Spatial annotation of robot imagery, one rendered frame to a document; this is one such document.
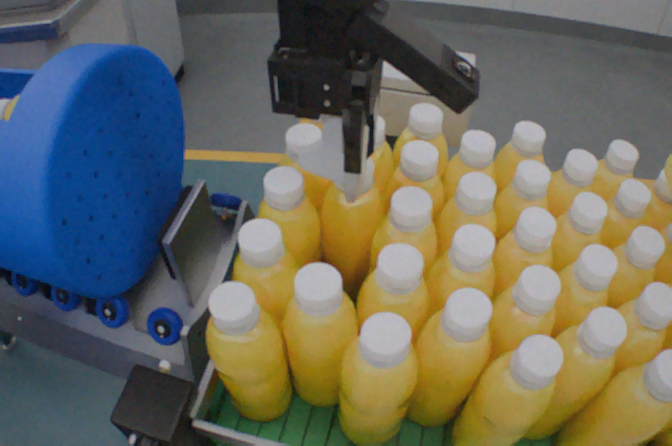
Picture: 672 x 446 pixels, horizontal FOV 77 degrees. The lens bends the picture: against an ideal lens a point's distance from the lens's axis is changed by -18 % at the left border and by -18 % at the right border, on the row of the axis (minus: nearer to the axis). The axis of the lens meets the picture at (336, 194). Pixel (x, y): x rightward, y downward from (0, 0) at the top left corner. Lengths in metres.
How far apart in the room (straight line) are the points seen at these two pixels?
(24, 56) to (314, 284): 0.75
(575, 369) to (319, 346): 0.23
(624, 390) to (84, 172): 0.54
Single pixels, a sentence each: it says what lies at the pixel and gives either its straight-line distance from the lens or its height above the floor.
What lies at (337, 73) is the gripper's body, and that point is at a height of 1.25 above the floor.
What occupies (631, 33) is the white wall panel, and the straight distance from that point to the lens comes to 3.86.
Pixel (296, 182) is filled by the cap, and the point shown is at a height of 1.10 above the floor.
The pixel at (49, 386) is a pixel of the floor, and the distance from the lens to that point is 1.82.
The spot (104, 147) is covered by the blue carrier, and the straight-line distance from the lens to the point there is 0.52.
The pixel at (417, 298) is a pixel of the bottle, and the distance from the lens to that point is 0.46.
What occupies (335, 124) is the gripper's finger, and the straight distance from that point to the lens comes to 0.42.
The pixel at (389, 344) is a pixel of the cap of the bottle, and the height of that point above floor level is 1.10.
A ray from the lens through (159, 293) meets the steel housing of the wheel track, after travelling 0.66.
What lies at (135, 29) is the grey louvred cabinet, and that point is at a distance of 2.34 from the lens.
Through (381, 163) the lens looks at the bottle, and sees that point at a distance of 0.58.
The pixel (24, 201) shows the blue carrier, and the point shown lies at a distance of 0.48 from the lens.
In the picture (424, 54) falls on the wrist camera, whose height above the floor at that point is 1.27.
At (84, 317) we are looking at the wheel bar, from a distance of 0.68.
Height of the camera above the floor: 1.45
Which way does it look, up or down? 45 degrees down
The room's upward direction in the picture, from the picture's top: straight up
